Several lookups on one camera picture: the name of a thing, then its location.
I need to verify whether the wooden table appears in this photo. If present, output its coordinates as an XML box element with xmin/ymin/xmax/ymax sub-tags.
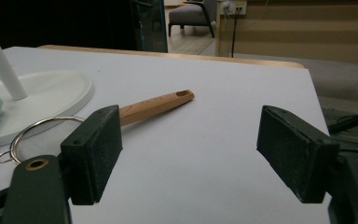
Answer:
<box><xmin>38</xmin><ymin>44</ymin><xmax>306</xmax><ymax>69</ymax></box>

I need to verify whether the wooden-handled metal strainer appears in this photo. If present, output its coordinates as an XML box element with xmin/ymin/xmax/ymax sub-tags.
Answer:
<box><xmin>0</xmin><ymin>89</ymin><xmax>196</xmax><ymax>165</ymax></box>

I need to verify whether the black power cable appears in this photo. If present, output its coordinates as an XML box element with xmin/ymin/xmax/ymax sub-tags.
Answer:
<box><xmin>231</xmin><ymin>7</ymin><xmax>241</xmax><ymax>59</ymax></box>

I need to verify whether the black curtain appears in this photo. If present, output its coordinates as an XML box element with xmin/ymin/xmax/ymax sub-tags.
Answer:
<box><xmin>0</xmin><ymin>0</ymin><xmax>138</xmax><ymax>50</ymax></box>

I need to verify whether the white table mat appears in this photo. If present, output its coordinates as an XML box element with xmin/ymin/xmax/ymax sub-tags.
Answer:
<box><xmin>0</xmin><ymin>46</ymin><xmax>332</xmax><ymax>224</ymax></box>

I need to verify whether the white wall power socket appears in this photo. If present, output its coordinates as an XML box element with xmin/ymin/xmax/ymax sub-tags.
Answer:
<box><xmin>222</xmin><ymin>0</ymin><xmax>248</xmax><ymax>16</ymax></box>

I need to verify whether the grey armchair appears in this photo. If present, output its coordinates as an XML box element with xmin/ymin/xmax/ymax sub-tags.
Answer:
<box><xmin>167</xmin><ymin>0</ymin><xmax>218</xmax><ymax>39</ymax></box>

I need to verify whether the black tripod stand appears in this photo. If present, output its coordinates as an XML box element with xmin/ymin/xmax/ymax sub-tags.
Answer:
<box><xmin>327</xmin><ymin>106</ymin><xmax>358</xmax><ymax>134</ymax></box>

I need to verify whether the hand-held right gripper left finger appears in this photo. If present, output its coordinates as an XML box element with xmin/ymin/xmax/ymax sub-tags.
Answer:
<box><xmin>60</xmin><ymin>105</ymin><xmax>124</xmax><ymax>206</ymax></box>

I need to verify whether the white utensil rack stand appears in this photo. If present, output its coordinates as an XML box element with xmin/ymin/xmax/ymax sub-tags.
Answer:
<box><xmin>0</xmin><ymin>13</ymin><xmax>95</xmax><ymax>151</ymax></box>

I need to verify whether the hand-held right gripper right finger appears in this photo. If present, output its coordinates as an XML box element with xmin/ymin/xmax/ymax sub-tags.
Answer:
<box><xmin>255</xmin><ymin>105</ymin><xmax>341</xmax><ymax>204</ymax></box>

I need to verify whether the dark glass cabinet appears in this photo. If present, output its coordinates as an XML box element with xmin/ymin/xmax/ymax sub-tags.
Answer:
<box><xmin>130</xmin><ymin>0</ymin><xmax>169</xmax><ymax>53</ymax></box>

